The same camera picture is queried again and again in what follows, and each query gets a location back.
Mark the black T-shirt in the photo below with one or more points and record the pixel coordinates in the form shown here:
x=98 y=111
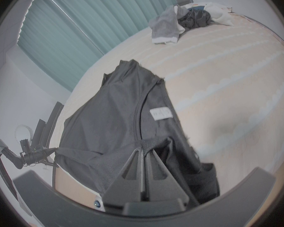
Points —
x=108 y=117

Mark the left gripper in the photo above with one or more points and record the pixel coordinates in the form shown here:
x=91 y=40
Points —
x=35 y=156

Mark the white printed pillow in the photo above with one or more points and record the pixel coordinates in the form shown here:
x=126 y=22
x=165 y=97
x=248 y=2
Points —
x=198 y=5

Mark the blue-green curtain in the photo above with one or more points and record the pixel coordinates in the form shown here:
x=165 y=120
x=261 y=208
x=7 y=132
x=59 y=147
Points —
x=113 y=13
x=56 y=48

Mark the grey garment with white hem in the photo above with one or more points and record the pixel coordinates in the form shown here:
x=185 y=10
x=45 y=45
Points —
x=165 y=27

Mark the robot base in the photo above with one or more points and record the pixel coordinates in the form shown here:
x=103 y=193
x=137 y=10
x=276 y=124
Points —
x=98 y=203

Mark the bed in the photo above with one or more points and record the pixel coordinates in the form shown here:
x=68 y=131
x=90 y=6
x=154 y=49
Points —
x=227 y=79

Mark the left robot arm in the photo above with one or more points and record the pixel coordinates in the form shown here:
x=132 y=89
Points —
x=14 y=158

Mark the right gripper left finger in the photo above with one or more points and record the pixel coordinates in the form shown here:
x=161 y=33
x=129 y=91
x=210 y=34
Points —
x=125 y=188

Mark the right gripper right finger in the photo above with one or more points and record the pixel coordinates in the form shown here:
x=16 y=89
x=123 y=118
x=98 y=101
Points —
x=163 y=188

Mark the dark grey bedside table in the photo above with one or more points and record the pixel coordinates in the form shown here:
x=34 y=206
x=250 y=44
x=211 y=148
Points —
x=183 y=1

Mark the black garment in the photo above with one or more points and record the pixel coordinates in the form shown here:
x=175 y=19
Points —
x=194 y=19

